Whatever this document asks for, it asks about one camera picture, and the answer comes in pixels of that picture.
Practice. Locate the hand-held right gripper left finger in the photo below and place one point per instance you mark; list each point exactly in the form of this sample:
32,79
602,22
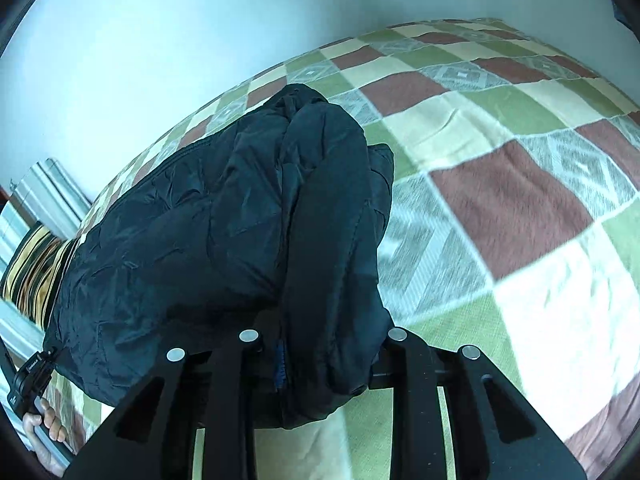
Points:
232,390

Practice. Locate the striped pillow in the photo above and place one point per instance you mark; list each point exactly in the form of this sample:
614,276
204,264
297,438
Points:
35,270

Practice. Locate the person's left hand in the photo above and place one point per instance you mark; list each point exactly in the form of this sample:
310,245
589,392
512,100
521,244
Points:
50,425

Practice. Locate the checkered bedspread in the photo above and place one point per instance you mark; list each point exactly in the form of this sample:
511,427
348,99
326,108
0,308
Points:
500,200

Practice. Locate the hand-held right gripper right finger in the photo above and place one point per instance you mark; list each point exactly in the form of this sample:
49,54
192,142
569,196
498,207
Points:
415,390

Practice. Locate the black quilted jacket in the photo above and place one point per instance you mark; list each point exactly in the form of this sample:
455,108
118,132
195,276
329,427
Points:
200,240

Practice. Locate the striped upholstered headboard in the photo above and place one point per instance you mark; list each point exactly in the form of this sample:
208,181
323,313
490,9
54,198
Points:
50,185

